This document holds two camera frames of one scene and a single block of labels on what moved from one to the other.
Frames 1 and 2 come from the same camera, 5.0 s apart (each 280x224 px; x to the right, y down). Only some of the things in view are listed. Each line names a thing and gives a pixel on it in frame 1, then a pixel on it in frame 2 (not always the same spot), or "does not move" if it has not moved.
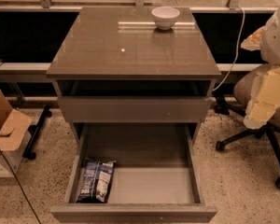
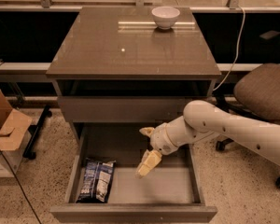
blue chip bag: (96, 181) does not move
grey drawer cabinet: (133, 65) does not move
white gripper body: (276, 41) to (160, 139)
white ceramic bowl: (164, 17) does not move
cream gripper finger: (270, 89) to (150, 161)
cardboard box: (10, 130) does not move
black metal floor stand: (35, 130) does not move
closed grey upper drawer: (134, 109) does not move
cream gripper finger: (253, 42) to (147, 131)
